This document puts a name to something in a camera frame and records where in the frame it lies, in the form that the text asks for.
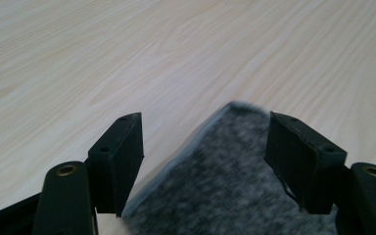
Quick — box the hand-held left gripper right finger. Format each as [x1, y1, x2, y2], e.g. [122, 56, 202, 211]
[262, 111, 348, 215]

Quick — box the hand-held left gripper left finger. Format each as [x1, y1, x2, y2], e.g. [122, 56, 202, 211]
[87, 112, 145, 218]

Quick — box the gray felt cloth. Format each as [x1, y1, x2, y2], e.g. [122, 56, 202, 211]
[121, 100, 339, 235]

